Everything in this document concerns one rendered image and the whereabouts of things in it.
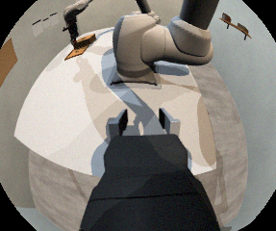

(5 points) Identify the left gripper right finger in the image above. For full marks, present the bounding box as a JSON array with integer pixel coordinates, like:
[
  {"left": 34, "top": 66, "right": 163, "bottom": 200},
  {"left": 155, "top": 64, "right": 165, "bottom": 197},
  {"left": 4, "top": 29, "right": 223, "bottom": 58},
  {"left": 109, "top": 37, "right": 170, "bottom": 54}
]
[{"left": 160, "top": 108, "right": 181, "bottom": 136}]

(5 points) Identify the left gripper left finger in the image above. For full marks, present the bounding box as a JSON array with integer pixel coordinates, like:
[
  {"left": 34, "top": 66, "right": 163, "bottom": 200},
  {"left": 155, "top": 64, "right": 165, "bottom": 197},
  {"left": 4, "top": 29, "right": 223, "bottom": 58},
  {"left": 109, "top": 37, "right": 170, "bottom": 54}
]
[{"left": 108, "top": 109, "right": 129, "bottom": 139}]

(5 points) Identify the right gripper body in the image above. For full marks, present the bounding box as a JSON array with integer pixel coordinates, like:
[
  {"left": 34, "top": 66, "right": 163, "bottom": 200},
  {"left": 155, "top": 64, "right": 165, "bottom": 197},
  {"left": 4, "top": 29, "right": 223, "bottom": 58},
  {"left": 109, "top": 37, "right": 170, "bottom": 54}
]
[{"left": 64, "top": 18, "right": 79, "bottom": 39}]

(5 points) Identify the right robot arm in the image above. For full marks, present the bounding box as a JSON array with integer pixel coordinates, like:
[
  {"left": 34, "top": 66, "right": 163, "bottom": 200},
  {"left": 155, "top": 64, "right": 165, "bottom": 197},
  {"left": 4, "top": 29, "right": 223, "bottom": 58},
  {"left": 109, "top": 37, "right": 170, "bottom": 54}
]
[{"left": 63, "top": 0, "right": 161, "bottom": 24}]

